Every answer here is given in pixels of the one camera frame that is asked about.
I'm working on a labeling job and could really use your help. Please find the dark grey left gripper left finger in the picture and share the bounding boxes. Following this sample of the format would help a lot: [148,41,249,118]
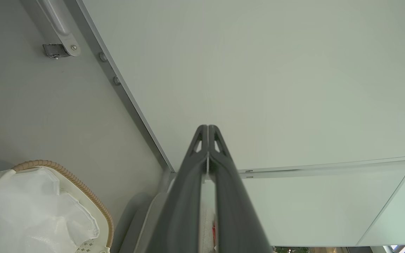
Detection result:
[146,125,208,253]

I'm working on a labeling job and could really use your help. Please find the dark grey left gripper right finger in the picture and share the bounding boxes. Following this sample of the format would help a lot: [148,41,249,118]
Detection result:
[208,125,272,253]

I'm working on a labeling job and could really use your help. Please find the cream laundry basket, woven rim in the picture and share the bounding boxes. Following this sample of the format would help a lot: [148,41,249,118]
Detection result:
[0,160,115,253]

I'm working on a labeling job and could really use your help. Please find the white partition screen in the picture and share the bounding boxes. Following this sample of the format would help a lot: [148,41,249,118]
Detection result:
[239,160,405,247]
[64,0,405,173]

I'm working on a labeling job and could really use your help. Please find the white sheer cloth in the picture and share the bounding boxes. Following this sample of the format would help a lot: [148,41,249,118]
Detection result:
[0,167,100,253]

